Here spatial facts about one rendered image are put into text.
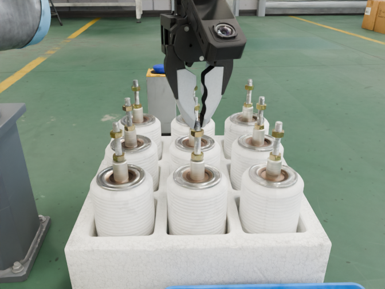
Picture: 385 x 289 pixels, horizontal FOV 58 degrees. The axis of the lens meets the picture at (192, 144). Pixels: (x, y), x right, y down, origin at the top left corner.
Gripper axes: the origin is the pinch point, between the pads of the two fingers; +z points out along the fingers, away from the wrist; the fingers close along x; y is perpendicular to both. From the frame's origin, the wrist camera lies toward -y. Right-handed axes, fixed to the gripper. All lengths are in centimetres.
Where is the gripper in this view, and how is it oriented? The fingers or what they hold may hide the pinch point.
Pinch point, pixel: (199, 121)
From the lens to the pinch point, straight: 49.4
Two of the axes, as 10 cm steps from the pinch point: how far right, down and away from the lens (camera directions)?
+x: -9.5, 1.3, -2.7
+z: 0.0, 9.0, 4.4
